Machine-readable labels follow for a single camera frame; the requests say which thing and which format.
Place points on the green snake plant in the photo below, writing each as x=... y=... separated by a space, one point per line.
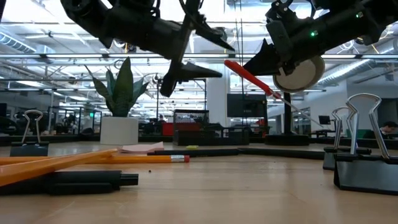
x=124 y=90

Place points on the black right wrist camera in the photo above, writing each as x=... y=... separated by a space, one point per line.
x=278 y=34

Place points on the medium black binder clip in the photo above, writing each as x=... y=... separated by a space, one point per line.
x=329 y=161

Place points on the large black binder clip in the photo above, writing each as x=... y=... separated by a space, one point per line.
x=363 y=177

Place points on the small yellow eraser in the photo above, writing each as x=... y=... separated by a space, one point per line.
x=192 y=147

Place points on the black table border frame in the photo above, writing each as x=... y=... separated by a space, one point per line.
x=77 y=139

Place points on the black mesh desk organizer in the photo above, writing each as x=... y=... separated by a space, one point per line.
x=211 y=138

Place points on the black desk lamp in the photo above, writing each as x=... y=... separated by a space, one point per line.
x=301 y=77

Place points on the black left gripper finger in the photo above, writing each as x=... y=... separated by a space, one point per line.
x=211 y=35
x=196 y=71

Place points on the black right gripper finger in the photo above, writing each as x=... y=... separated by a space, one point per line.
x=267 y=63

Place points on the white plant pot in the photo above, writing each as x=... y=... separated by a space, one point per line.
x=119 y=130

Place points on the red box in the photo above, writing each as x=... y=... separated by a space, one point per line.
x=168 y=129

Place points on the pink sticky note pad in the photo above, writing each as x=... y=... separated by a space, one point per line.
x=143 y=148

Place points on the small black binder clip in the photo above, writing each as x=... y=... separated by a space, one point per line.
x=29 y=149

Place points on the small black monitor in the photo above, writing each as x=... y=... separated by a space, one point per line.
x=324 y=119

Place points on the yellow pencil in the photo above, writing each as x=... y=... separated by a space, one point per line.
x=149 y=159
x=46 y=166

